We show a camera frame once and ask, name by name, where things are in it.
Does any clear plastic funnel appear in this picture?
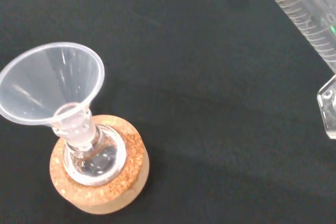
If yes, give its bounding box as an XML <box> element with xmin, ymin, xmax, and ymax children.
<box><xmin>0</xmin><ymin>41</ymin><xmax>106</xmax><ymax>127</ymax></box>

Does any brown cork ring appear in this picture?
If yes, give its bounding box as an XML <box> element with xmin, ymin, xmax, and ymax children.
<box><xmin>49</xmin><ymin>114</ymin><xmax>151</xmax><ymax>215</ymax></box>

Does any clear round-bottom glass flask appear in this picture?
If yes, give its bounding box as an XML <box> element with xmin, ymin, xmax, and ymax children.
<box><xmin>51</xmin><ymin>103</ymin><xmax>129</xmax><ymax>187</ymax></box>

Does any black table cloth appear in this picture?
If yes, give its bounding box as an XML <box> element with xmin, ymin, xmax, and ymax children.
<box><xmin>0</xmin><ymin>0</ymin><xmax>336</xmax><ymax>224</ymax></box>

